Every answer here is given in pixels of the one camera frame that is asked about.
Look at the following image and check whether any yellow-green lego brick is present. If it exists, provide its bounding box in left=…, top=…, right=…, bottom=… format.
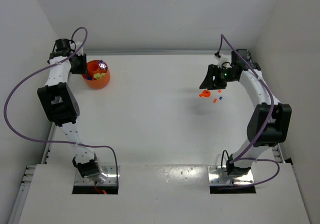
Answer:
left=93, top=73, right=106, bottom=80

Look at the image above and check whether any purple lego brick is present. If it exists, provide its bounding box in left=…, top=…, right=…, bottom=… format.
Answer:
left=98, top=60, right=108, bottom=70

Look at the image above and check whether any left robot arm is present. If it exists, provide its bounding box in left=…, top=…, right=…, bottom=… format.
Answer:
left=37, top=39, right=101, bottom=182

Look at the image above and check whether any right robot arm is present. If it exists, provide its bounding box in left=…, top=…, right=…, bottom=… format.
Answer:
left=200, top=49, right=292, bottom=176

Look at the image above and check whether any orange round lego piece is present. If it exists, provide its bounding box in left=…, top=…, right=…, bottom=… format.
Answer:
left=201, top=90, right=211, bottom=98

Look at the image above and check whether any orange divided bowl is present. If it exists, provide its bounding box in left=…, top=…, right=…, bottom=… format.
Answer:
left=82, top=60, right=111, bottom=89

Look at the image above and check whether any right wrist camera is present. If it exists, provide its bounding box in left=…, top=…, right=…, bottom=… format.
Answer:
left=214, top=52, right=229, bottom=68

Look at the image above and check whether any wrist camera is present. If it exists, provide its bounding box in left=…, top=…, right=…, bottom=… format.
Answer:
left=70, top=40, right=84, bottom=56
left=214, top=52, right=229, bottom=68

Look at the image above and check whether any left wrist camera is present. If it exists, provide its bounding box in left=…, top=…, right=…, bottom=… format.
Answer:
left=70, top=40, right=84, bottom=56

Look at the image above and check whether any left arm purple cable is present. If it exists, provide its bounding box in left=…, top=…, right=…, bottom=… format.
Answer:
left=3, top=27, right=120, bottom=184

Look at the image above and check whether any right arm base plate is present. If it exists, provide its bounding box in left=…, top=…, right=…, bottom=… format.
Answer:
left=207, top=165, right=254, bottom=186

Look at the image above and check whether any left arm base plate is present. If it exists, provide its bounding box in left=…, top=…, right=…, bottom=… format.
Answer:
left=73, top=163, right=120, bottom=187

